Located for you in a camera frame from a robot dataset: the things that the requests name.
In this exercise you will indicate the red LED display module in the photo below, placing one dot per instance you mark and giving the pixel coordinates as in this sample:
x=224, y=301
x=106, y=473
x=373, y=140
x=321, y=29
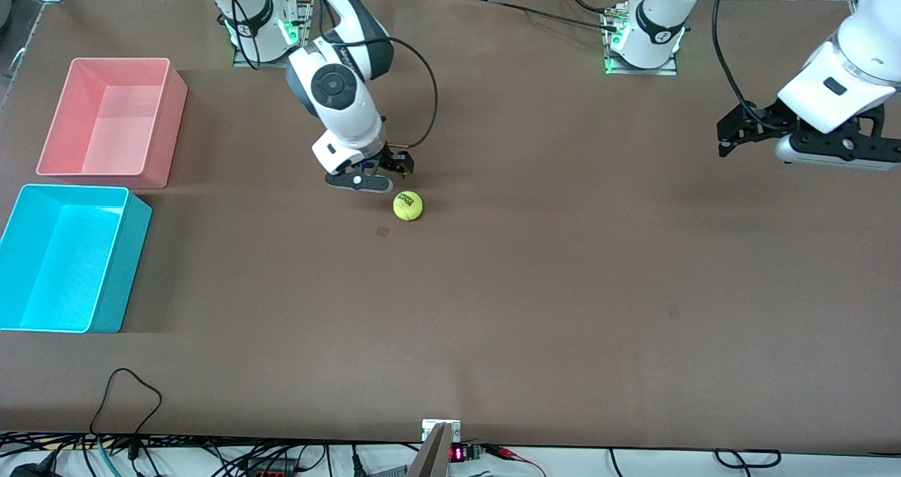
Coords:
x=461, y=454

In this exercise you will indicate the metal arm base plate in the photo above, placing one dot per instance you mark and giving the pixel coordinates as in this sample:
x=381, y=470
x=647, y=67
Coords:
x=640, y=71
x=304, y=34

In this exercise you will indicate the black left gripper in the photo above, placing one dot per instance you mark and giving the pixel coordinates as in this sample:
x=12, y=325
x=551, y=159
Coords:
x=766, y=122

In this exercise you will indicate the pink plastic bin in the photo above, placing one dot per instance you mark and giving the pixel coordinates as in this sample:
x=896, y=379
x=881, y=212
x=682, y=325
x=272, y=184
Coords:
x=112, y=122

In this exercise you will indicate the white mounting plate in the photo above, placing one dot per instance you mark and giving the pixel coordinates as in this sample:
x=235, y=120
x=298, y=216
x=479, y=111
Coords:
x=456, y=429

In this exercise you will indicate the blue plastic bin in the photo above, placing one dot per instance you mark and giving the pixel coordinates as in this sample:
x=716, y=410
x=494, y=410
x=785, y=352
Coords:
x=63, y=266

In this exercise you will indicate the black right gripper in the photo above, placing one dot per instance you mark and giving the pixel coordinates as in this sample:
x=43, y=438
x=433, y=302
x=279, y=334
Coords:
x=394, y=161

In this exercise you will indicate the yellow Roland Garros tennis ball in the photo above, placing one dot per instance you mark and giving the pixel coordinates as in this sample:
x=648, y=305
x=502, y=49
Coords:
x=407, y=205

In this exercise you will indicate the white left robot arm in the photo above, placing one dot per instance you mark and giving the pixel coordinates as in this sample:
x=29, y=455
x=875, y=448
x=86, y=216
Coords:
x=852, y=62

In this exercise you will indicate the grey camera mount arm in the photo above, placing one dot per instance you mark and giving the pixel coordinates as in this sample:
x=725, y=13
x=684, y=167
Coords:
x=433, y=456

